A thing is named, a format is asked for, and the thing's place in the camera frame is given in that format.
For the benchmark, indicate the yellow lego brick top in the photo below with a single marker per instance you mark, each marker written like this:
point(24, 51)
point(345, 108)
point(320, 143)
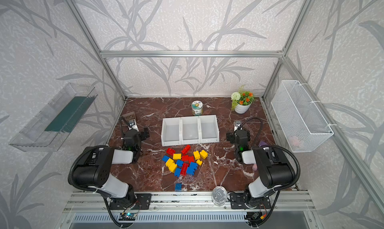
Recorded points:
point(177, 156)

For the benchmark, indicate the white wire mesh basket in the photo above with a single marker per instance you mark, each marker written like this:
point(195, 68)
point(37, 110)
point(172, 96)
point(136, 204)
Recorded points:
point(302, 123)

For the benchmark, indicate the white bin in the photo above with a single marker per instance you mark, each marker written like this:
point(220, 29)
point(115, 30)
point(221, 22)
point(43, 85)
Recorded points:
point(209, 128)
point(190, 130)
point(171, 132)

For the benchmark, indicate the lone blue lego brick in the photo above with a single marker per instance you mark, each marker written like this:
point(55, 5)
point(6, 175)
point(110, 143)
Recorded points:
point(178, 187)

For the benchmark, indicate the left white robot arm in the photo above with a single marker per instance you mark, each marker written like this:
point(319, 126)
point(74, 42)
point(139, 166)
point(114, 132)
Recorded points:
point(91, 170)

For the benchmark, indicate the long red lego brick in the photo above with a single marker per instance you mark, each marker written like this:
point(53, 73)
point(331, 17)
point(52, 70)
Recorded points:
point(186, 150)
point(184, 169)

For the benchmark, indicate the purple scoop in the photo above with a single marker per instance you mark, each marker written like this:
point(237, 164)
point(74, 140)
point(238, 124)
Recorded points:
point(263, 144)

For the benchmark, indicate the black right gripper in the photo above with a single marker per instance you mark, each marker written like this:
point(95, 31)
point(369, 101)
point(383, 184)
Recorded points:
point(240, 133)

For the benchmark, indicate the potted artificial flower plant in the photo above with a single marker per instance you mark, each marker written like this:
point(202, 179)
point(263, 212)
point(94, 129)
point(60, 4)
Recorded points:
point(242, 100)

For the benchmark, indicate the right white bin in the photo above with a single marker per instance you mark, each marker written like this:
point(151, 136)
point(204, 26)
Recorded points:
point(209, 128)

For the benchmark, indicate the clear glass jar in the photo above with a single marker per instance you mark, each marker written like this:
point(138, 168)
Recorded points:
point(219, 196)

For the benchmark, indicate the yellow lego brick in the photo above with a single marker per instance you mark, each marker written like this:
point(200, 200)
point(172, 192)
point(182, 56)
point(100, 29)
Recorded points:
point(172, 167)
point(177, 156)
point(203, 154)

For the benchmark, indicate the brown litter scoop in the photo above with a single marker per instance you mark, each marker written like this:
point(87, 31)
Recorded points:
point(129, 116)

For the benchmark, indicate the middle white bin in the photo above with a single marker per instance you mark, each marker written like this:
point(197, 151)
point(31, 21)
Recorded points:
point(190, 130)

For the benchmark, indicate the left white bin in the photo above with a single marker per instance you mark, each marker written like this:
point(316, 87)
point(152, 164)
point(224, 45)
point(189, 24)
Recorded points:
point(171, 132)

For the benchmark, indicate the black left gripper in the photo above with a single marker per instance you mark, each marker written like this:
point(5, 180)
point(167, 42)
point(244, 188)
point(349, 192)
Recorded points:
point(132, 131)

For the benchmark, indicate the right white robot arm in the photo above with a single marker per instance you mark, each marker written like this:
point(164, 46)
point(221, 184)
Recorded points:
point(278, 168)

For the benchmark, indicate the clear plastic wall shelf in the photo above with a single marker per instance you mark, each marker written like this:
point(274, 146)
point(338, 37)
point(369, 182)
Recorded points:
point(49, 129)

